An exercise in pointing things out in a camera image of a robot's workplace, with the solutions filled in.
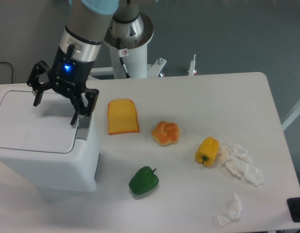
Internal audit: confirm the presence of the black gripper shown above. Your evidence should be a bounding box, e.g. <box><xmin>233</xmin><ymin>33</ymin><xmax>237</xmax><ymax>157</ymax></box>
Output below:
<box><xmin>27</xmin><ymin>45</ymin><xmax>99</xmax><ymax>125</ymax></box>

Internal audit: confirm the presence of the white trash can lid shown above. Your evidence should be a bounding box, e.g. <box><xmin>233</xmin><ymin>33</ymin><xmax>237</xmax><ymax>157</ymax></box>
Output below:
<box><xmin>0</xmin><ymin>90</ymin><xmax>77</xmax><ymax>153</ymax></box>

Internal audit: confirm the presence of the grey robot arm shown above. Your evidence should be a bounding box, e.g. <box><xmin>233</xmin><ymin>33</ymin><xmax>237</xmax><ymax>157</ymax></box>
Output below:
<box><xmin>27</xmin><ymin>0</ymin><xmax>139</xmax><ymax>125</ymax></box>

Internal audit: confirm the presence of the white trash can body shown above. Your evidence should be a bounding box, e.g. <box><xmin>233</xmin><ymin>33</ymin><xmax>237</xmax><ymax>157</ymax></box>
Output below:
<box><xmin>0</xmin><ymin>84</ymin><xmax>101</xmax><ymax>192</ymax></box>

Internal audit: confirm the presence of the orange toast slice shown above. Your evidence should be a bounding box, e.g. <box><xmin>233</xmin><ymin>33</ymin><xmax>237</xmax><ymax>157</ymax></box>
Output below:
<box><xmin>107</xmin><ymin>99</ymin><xmax>140</xmax><ymax>135</ymax></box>

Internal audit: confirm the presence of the knotted bread roll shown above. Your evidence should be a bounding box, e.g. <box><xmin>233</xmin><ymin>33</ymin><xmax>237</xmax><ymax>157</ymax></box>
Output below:
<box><xmin>151</xmin><ymin>121</ymin><xmax>181</xmax><ymax>147</ymax></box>

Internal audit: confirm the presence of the green bell pepper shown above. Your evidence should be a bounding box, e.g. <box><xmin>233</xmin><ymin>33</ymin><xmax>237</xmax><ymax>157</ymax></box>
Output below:
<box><xmin>128</xmin><ymin>166</ymin><xmax>159</xmax><ymax>195</ymax></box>

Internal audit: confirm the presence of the yellow bell pepper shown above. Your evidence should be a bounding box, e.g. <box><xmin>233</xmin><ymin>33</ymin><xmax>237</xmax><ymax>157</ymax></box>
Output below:
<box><xmin>194</xmin><ymin>136</ymin><xmax>219</xmax><ymax>167</ymax></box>

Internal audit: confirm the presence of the large crumpled white tissue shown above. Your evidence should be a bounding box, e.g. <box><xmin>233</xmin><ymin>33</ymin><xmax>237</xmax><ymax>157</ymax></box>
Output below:
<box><xmin>218</xmin><ymin>144</ymin><xmax>265</xmax><ymax>186</ymax></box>

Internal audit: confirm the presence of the small crumpled white tissue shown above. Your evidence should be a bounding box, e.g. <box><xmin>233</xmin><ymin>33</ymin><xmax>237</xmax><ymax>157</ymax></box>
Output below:
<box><xmin>216</xmin><ymin>193</ymin><xmax>243</xmax><ymax>227</ymax></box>

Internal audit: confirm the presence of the black device at edge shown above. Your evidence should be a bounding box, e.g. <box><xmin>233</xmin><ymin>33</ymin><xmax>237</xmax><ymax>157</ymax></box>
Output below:
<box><xmin>287</xmin><ymin>197</ymin><xmax>300</xmax><ymax>222</ymax></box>

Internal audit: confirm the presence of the robot base cable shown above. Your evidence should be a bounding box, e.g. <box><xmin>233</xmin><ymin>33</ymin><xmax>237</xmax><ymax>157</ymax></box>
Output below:
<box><xmin>116</xmin><ymin>37</ymin><xmax>132</xmax><ymax>79</ymax></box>

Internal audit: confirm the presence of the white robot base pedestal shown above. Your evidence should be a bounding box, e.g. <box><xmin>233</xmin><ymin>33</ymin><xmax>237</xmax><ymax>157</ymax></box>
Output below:
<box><xmin>88</xmin><ymin>12</ymin><xmax>167</xmax><ymax>81</ymax></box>

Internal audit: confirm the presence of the white stand foot post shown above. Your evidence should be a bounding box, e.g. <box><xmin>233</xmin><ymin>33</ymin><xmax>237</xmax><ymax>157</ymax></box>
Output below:
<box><xmin>188</xmin><ymin>54</ymin><xmax>197</xmax><ymax>76</ymax></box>

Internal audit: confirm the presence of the white frame leg right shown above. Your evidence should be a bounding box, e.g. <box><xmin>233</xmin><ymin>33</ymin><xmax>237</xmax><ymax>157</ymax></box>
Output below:
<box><xmin>282</xmin><ymin>99</ymin><xmax>300</xmax><ymax>131</ymax></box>

